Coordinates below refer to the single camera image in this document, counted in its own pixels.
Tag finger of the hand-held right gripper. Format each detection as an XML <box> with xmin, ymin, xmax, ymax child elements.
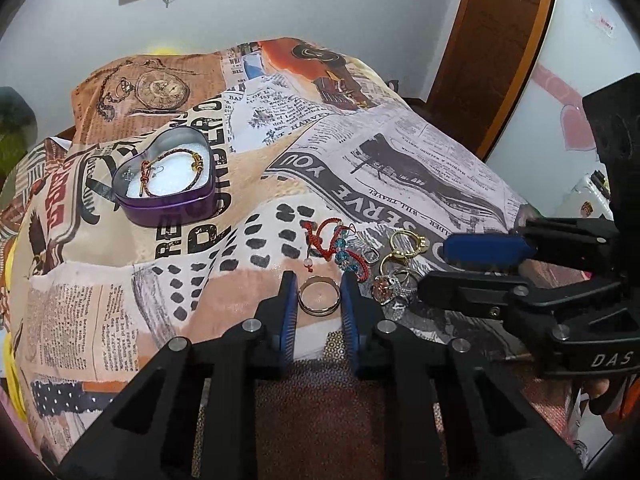
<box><xmin>442</xmin><ymin>217</ymin><xmax>621</xmax><ymax>277</ymax></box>
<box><xmin>417</xmin><ymin>270</ymin><xmax>626</xmax><ymax>348</ymax></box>

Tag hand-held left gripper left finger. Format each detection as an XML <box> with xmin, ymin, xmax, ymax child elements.
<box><xmin>57</xmin><ymin>271</ymin><xmax>300</xmax><ymax>480</ymax></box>

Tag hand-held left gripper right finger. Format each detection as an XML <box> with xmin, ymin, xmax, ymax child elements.
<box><xmin>341</xmin><ymin>272</ymin><xmax>586</xmax><ymax>480</ymax></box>

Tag silver gold band ring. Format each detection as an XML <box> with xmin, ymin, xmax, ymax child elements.
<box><xmin>298</xmin><ymin>276</ymin><xmax>342</xmax><ymax>317</ymax></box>

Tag purple heart-shaped tin box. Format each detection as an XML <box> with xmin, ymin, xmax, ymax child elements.
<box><xmin>111</xmin><ymin>127</ymin><xmax>217</xmax><ymax>227</ymax></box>

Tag white box with stickers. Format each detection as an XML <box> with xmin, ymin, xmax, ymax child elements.
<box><xmin>569</xmin><ymin>172</ymin><xmax>615</xmax><ymax>222</ymax></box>

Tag red woven cloth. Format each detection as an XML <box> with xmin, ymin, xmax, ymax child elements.
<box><xmin>197</xmin><ymin>325</ymin><xmax>576</xmax><ymax>480</ymax></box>

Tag newspaper print blanket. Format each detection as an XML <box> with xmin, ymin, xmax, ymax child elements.
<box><xmin>0</xmin><ymin>37</ymin><xmax>591</xmax><ymax>480</ymax></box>

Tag red white sticker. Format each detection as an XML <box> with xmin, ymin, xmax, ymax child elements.
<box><xmin>586</xmin><ymin>5</ymin><xmax>616</xmax><ymax>38</ymax></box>

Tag brown wooden door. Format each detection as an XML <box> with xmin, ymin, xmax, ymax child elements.
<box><xmin>425</xmin><ymin>0</ymin><xmax>562</xmax><ymax>162</ymax></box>

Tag white foam lining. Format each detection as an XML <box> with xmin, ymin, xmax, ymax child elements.
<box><xmin>125</xmin><ymin>152</ymin><xmax>211</xmax><ymax>199</ymax></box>

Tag yellow cloth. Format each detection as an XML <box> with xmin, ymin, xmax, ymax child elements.
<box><xmin>0</xmin><ymin>232</ymin><xmax>30</xmax><ymax>423</ymax></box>

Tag green cloth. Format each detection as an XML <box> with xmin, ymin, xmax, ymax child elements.
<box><xmin>0</xmin><ymin>86</ymin><xmax>39</xmax><ymax>193</ymax></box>

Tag pink stone ring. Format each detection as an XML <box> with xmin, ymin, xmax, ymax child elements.
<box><xmin>371</xmin><ymin>275</ymin><xmax>396</xmax><ymax>307</ymax></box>

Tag silver crystal ring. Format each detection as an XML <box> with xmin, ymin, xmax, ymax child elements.
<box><xmin>390</xmin><ymin>267</ymin><xmax>422</xmax><ymax>310</ymax></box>

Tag red cord bracelet blue beads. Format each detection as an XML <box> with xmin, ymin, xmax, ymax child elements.
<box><xmin>301</xmin><ymin>217</ymin><xmax>373</xmax><ymax>285</ymax></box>

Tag brown cord bracelet gold beads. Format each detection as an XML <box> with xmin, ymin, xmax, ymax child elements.
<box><xmin>137</xmin><ymin>147</ymin><xmax>207</xmax><ymax>199</ymax></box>

